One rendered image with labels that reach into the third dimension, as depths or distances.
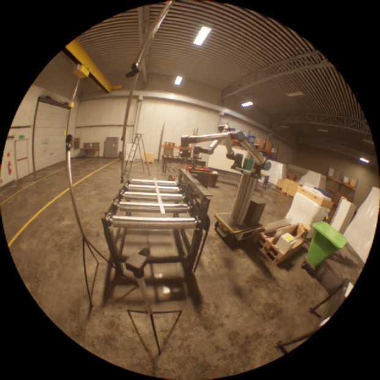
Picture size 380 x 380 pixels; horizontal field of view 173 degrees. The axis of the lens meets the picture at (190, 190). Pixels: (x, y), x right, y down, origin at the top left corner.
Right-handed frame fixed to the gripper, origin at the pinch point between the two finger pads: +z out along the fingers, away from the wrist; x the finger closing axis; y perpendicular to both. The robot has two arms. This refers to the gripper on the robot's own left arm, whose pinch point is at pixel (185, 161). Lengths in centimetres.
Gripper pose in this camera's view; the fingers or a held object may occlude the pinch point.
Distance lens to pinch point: 161.6
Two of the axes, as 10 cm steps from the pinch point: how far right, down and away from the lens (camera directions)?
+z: 0.2, 7.5, 6.6
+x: -9.8, 1.5, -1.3
